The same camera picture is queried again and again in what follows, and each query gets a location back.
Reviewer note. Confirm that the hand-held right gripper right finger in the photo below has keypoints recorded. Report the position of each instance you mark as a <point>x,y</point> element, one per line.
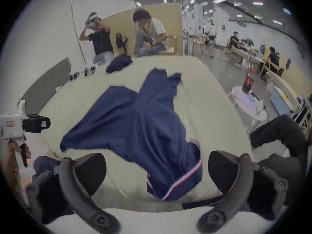
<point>240,179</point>

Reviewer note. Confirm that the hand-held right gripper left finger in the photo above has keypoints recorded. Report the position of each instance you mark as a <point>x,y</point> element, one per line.
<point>80,199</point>

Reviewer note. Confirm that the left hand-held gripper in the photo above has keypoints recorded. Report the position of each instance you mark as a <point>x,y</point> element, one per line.
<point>11,127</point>

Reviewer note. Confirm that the person's left forearm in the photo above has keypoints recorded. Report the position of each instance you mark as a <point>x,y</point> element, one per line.
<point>13,189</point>

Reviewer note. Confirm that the person's left hand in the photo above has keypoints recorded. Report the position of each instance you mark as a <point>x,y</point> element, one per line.
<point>11,157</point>

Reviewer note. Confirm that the grey padded headboard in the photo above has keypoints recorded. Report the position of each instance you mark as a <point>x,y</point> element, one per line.
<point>46,84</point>

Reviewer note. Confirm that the round white side table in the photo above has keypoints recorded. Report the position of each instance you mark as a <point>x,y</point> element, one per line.
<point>248,101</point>

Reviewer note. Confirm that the spare hand-held gripper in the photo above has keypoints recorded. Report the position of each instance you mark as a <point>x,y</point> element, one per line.
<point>89,69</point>
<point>73,74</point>

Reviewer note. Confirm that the bed with beige sheet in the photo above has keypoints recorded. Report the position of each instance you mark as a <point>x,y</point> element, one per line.
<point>207,101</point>

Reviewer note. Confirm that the dark blue shirt striped hem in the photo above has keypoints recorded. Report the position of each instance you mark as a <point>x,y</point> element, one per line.
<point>146,121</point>

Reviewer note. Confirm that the row of tables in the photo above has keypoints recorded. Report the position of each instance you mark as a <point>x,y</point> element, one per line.
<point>282,82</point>

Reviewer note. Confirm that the bunched dark blue garment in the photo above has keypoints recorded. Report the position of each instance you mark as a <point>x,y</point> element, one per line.
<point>119,63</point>

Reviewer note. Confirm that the black standing fan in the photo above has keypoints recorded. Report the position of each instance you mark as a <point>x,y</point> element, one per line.
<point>119,40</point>

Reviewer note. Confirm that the wooden chair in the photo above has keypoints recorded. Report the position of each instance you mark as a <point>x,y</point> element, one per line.
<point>172,45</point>

